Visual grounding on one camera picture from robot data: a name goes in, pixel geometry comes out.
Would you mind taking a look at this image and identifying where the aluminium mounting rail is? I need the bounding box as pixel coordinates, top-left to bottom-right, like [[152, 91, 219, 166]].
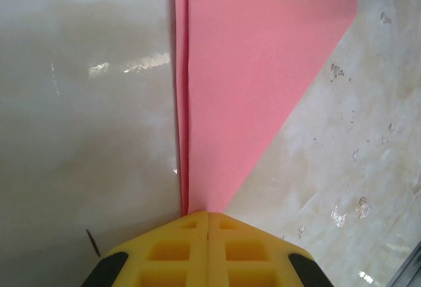
[[399, 242, 421, 287]]

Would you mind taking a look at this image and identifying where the pink cloth sheet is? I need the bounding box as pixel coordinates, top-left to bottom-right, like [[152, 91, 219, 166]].
[[173, 0, 359, 217]]

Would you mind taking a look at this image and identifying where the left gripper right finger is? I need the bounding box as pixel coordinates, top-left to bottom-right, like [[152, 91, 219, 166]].
[[208, 211, 332, 287]]

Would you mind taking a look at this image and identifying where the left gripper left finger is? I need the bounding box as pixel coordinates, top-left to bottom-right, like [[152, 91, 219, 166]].
[[82, 211, 209, 287]]

